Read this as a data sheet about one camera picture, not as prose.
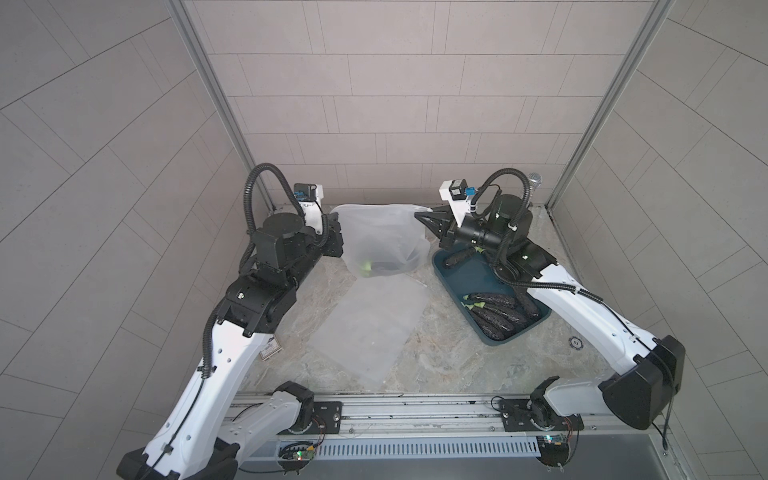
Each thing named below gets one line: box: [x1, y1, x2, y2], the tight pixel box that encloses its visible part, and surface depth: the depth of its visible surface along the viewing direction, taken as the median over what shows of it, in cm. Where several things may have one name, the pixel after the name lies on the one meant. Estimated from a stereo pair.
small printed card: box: [259, 336, 283, 362], surface depth 82 cm
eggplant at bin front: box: [461, 293, 518, 310], surface depth 91 cm
